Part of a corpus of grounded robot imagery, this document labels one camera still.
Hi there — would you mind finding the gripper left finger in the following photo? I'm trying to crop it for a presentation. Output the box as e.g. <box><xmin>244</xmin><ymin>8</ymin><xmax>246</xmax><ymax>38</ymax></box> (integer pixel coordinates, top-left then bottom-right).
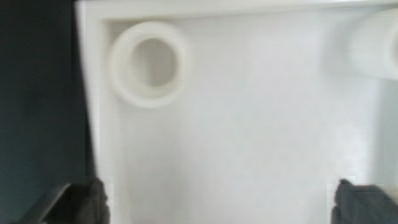
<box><xmin>20</xmin><ymin>179</ymin><xmax>111</xmax><ymax>224</ymax></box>

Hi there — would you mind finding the white square tabletop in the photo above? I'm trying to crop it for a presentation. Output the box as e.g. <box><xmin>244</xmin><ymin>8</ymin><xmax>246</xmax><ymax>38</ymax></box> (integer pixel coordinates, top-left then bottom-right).
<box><xmin>77</xmin><ymin>0</ymin><xmax>398</xmax><ymax>224</ymax></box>

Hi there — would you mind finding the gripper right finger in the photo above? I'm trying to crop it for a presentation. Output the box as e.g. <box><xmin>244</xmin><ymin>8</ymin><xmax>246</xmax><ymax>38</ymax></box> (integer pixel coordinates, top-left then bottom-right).
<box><xmin>331</xmin><ymin>179</ymin><xmax>398</xmax><ymax>224</ymax></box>

